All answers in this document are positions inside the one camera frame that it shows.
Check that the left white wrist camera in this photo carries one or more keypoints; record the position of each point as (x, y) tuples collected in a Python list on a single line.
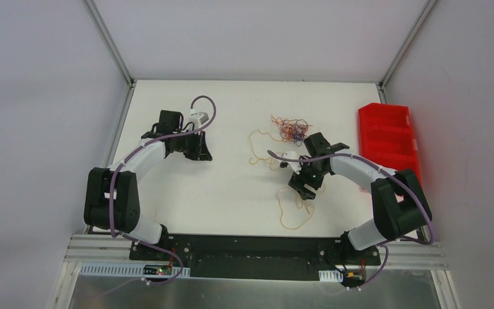
[(198, 118)]

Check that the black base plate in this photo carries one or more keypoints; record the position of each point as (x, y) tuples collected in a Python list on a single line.
[(256, 257)]

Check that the aluminium frame rail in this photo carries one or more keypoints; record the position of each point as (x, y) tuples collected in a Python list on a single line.
[(105, 249)]

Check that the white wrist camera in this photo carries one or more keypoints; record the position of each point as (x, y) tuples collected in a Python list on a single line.
[(198, 118), (291, 160)]

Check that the left controller board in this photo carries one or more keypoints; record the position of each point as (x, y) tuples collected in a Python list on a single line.
[(157, 271)]

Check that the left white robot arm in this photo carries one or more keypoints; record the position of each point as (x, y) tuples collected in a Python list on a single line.
[(112, 197)]

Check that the right controller board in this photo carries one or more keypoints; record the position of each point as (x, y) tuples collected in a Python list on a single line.
[(352, 280)]

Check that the red plastic bin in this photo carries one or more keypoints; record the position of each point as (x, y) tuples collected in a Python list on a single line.
[(386, 136)]

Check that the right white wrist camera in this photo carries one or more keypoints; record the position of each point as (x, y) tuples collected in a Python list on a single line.
[(291, 160)]

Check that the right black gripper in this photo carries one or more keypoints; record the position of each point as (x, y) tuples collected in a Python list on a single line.
[(302, 185)]

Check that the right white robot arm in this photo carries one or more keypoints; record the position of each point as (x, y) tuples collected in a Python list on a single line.
[(399, 205)]

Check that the controller board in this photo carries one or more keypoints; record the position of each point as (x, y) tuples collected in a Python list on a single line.
[(352, 280), (157, 271)]

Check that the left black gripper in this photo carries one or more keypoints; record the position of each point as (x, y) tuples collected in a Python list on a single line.
[(200, 145)]

